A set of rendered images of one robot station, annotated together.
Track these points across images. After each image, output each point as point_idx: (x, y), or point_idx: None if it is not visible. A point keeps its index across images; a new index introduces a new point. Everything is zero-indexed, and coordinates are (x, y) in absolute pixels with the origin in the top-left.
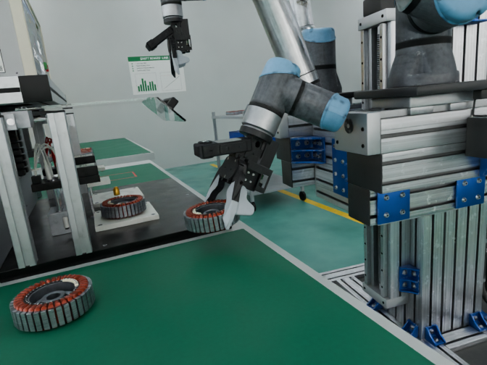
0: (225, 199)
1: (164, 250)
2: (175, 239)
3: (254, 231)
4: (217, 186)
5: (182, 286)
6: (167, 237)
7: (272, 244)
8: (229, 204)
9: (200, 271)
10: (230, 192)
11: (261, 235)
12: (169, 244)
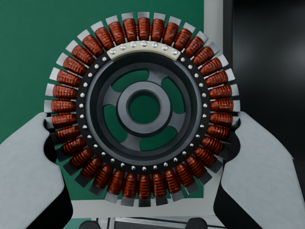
0: (186, 184)
1: (188, 13)
2: (224, 46)
3: (174, 213)
4: (221, 177)
5: (14, 5)
6: (229, 23)
7: (86, 211)
8: (3, 145)
9: (51, 48)
10: (5, 186)
11: (146, 215)
12: (217, 32)
